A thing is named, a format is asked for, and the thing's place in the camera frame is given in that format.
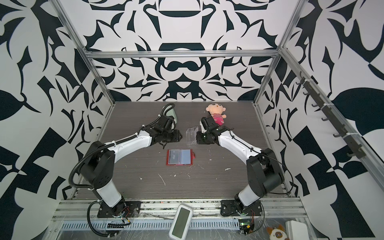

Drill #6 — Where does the clear plastic card box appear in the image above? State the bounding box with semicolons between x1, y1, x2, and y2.
186;127;199;146

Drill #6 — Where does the red card holder wallet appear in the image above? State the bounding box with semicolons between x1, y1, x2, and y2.
166;149;195;166

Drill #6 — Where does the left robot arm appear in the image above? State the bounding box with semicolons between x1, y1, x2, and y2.
69;115;182;215

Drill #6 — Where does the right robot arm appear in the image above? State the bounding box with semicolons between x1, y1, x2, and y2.
196;117;285;208

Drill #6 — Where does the mint green glasses case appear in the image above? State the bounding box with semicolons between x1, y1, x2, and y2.
164;104;178;124

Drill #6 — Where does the pink plush doll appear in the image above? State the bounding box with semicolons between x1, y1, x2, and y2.
206;103;227;126

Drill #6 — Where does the white timer display device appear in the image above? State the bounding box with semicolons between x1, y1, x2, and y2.
169;204;194;240

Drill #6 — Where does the small green circuit board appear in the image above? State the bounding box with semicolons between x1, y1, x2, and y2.
239;219;255;235

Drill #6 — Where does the white brown plush toy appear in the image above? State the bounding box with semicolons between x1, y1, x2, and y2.
267;225;290;240

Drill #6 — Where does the white box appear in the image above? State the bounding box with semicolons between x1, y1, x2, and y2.
286;221;310;240

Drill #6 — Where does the black corrugated cable conduit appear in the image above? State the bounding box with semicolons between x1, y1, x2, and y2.
68;103;176;238

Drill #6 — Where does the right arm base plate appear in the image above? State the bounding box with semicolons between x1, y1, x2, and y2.
220;200;264;217

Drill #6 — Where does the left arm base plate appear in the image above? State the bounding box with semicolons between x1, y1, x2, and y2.
97;201;142;219

